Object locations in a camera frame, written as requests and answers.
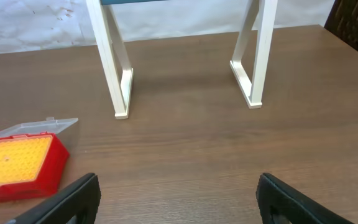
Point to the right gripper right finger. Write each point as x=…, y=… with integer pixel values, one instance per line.
x=278, y=199

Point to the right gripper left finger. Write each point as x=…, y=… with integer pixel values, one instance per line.
x=73, y=202

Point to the red and yellow tip box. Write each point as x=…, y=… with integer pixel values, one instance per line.
x=14, y=161

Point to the white and blue stand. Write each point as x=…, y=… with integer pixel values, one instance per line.
x=109, y=62

